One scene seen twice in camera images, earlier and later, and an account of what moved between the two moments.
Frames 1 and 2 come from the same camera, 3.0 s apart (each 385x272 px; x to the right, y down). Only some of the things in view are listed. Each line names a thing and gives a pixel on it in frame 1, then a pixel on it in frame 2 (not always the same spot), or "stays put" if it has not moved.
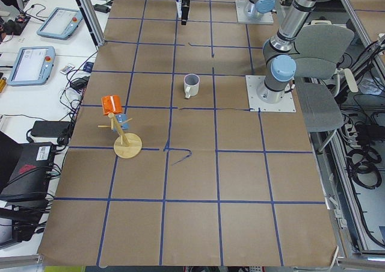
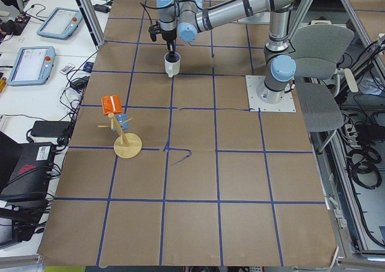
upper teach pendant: [61, 24] stays put
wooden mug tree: [128, 145] stays put
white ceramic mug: [191, 82] -> [172, 64]
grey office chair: [319, 47] stays put
